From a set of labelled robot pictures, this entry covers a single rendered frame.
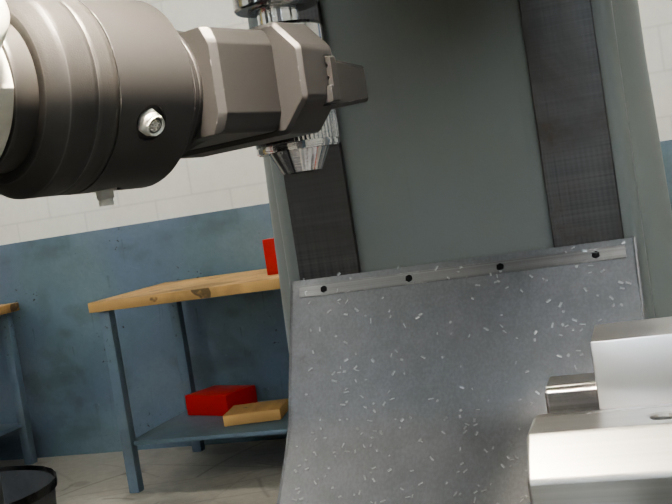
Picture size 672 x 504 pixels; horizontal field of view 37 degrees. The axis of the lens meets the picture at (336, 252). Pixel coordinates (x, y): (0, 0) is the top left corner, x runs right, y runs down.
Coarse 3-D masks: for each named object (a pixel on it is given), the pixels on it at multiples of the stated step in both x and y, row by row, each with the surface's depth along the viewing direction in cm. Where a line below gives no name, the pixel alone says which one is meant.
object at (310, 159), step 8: (280, 152) 55; (288, 152) 55; (296, 152) 55; (304, 152) 55; (312, 152) 55; (320, 152) 55; (280, 160) 55; (288, 160) 55; (296, 160) 55; (304, 160) 55; (312, 160) 55; (320, 160) 56; (280, 168) 56; (288, 168) 55; (296, 168) 55; (304, 168) 55; (312, 168) 55; (320, 168) 56
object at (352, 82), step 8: (336, 64) 54; (344, 64) 55; (352, 64) 56; (344, 72) 55; (352, 72) 55; (360, 72) 56; (344, 80) 55; (352, 80) 55; (360, 80) 56; (344, 88) 55; (352, 88) 55; (360, 88) 56; (344, 96) 55; (352, 96) 55; (360, 96) 56; (336, 104) 54; (344, 104) 55; (352, 104) 55
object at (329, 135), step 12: (336, 120) 56; (324, 132) 55; (336, 132) 56; (264, 144) 55; (276, 144) 54; (288, 144) 54; (300, 144) 54; (312, 144) 54; (324, 144) 55; (336, 144) 56; (264, 156) 57
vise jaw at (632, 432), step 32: (544, 416) 50; (576, 416) 49; (608, 416) 48; (640, 416) 47; (544, 448) 46; (576, 448) 46; (608, 448) 45; (640, 448) 45; (544, 480) 45; (576, 480) 45; (608, 480) 44; (640, 480) 44
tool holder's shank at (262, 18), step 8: (256, 8) 55; (264, 8) 55; (272, 8) 55; (280, 8) 55; (288, 8) 55; (296, 8) 55; (256, 16) 57; (264, 16) 55; (272, 16) 55; (280, 16) 55; (288, 16) 55; (296, 16) 55
